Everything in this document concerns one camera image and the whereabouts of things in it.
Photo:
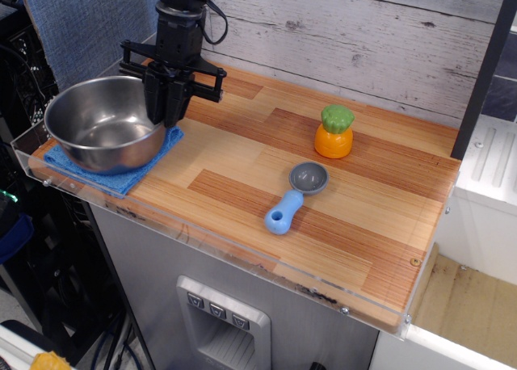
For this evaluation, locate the orange green carrot shaker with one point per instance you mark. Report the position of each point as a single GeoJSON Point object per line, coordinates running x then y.
{"type": "Point", "coordinates": [334, 137]}

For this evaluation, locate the stainless steel pot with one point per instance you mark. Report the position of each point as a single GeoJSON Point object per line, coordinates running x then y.
{"type": "Point", "coordinates": [102, 125]}

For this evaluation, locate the silver toy fridge cabinet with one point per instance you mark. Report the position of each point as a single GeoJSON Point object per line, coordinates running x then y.
{"type": "Point", "coordinates": [148, 265]}

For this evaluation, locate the yellow object bottom left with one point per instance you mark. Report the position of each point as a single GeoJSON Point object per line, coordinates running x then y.
{"type": "Point", "coordinates": [49, 361]}

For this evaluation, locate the black vertical post right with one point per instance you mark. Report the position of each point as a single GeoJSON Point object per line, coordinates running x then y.
{"type": "Point", "coordinates": [489, 64]}

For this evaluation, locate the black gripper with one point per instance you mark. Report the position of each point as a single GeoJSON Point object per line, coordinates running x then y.
{"type": "Point", "coordinates": [173, 69]}

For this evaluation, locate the clear acrylic guard rail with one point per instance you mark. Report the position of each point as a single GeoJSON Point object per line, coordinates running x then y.
{"type": "Point", "coordinates": [357, 247]}

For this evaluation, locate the blue grey toy scoop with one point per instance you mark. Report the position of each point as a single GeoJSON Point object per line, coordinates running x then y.
{"type": "Point", "coordinates": [306, 179]}

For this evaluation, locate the grey ice dispenser panel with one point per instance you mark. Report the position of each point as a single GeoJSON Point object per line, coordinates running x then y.
{"type": "Point", "coordinates": [224, 332]}

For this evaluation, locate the blue fabric panel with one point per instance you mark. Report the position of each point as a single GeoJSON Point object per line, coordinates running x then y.
{"type": "Point", "coordinates": [81, 38]}

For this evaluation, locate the white toy sink unit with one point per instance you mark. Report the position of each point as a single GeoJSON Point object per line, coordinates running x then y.
{"type": "Point", "coordinates": [464, 310]}

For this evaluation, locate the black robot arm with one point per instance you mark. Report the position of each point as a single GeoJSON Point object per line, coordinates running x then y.
{"type": "Point", "coordinates": [173, 70]}

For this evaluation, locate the blue folded cloth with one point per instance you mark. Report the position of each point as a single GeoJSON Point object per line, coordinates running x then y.
{"type": "Point", "coordinates": [117, 184]}

